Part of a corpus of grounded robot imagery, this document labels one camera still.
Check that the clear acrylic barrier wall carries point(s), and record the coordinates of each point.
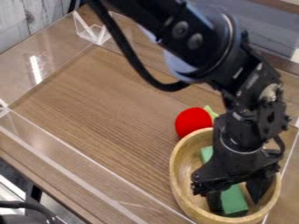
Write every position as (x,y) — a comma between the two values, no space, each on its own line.
(87,187)

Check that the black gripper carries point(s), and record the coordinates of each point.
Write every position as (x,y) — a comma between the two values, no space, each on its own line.
(231,167)

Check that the clear acrylic corner bracket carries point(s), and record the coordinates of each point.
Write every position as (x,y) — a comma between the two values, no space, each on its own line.
(95,34)

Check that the green rectangular block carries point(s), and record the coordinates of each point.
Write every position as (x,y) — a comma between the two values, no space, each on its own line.
(235,206)

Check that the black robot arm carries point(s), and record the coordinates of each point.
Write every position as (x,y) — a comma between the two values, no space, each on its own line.
(207,51)

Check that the brown wooden bowl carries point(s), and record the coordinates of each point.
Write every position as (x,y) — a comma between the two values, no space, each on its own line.
(191,154)

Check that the black table leg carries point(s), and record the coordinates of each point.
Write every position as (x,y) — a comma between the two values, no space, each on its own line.
(33,193)

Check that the red plush strawberry toy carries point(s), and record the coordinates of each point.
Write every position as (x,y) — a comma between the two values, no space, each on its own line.
(193,119)

